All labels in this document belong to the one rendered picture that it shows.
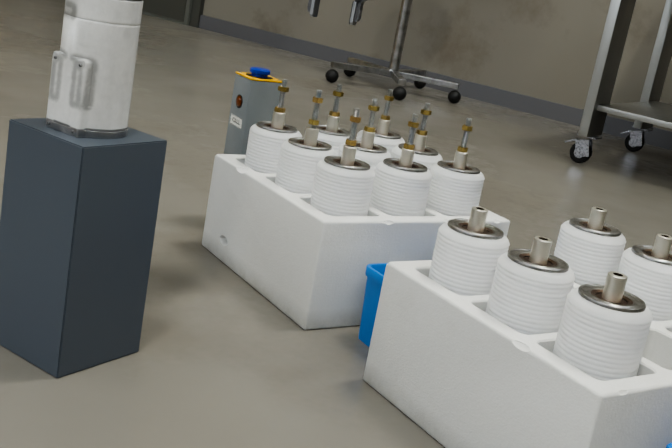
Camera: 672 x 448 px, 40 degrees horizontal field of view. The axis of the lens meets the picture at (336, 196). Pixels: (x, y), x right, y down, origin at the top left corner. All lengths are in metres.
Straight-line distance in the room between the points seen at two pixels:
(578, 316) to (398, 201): 0.53
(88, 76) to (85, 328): 0.32
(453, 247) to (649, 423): 0.32
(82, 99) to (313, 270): 0.47
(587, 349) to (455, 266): 0.23
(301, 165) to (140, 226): 0.40
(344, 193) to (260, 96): 0.42
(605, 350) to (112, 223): 0.61
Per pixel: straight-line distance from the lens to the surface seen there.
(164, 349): 1.33
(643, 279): 1.31
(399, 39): 4.46
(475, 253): 1.21
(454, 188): 1.59
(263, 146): 1.65
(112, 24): 1.16
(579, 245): 1.38
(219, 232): 1.71
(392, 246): 1.50
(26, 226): 1.22
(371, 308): 1.43
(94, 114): 1.17
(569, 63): 4.62
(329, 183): 1.45
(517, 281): 1.13
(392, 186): 1.52
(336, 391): 1.29
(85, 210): 1.16
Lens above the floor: 0.56
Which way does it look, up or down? 14 degrees down
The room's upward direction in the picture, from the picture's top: 11 degrees clockwise
